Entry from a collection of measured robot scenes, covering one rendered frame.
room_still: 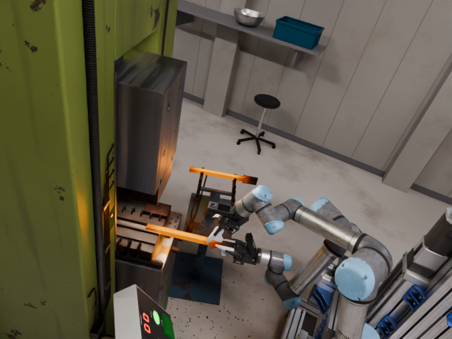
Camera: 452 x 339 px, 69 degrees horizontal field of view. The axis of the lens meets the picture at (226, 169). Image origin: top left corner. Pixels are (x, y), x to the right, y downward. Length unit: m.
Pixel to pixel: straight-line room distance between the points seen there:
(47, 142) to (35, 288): 0.66
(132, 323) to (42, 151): 0.56
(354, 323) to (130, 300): 0.74
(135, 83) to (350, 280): 0.88
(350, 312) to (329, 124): 3.44
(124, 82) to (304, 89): 3.51
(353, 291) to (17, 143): 1.02
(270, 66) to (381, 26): 1.30
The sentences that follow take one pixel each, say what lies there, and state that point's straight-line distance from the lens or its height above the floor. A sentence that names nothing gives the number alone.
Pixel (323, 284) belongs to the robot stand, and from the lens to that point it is 2.02.
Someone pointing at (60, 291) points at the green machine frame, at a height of 1.08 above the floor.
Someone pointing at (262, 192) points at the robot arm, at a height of 1.38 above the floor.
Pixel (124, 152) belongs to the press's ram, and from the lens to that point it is 1.15.
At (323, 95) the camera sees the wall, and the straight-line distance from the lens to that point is 4.35.
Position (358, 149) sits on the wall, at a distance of 4.56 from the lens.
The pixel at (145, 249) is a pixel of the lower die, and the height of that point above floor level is 0.98.
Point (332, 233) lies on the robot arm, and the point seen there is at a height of 1.36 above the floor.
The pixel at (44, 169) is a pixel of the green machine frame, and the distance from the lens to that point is 0.94.
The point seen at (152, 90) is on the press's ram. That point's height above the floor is 1.76.
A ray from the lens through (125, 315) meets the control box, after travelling 1.15.
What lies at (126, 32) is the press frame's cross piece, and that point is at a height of 1.89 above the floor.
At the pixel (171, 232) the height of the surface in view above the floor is 1.01.
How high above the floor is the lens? 2.19
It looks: 36 degrees down
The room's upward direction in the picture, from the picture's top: 14 degrees clockwise
